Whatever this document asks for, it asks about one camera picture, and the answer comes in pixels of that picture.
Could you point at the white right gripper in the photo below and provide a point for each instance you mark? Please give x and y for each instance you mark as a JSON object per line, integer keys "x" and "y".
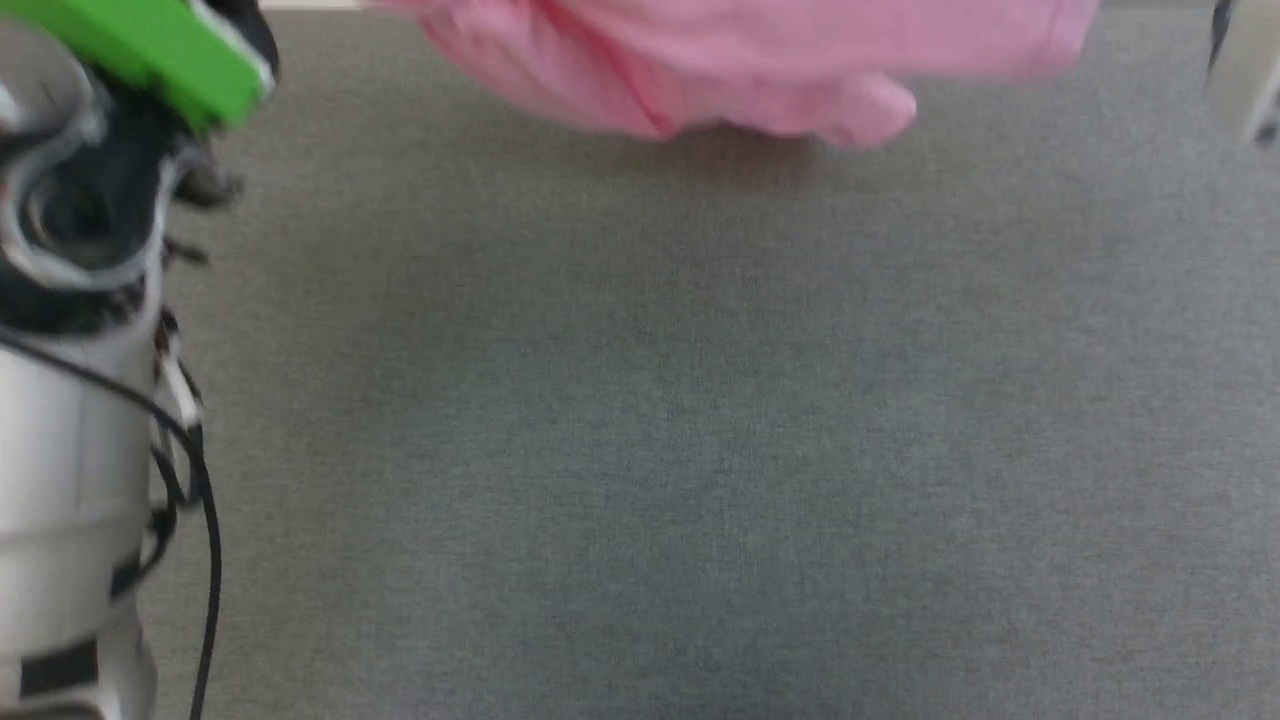
{"x": 1248, "y": 70}

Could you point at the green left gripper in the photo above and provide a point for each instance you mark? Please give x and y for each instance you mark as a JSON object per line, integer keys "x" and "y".
{"x": 150, "y": 50}

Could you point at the pink cloth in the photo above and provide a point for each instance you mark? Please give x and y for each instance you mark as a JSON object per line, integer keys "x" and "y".
{"x": 740, "y": 60}

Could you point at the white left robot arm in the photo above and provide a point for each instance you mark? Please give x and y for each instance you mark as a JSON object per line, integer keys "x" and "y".
{"x": 70, "y": 400}

